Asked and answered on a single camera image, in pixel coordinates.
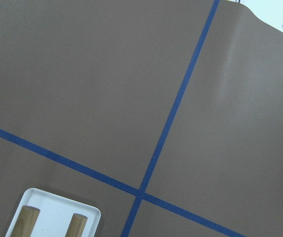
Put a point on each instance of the wooden rack dowel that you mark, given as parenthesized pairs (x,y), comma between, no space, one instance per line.
(76,226)
(25,222)

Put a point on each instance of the white rack tray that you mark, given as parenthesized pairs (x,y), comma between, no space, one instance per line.
(55,214)

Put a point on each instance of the right wooden rack dowel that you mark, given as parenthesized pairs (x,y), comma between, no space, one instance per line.
(76,226)

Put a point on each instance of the left wooden rack dowel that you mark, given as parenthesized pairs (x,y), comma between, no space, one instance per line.
(25,222)

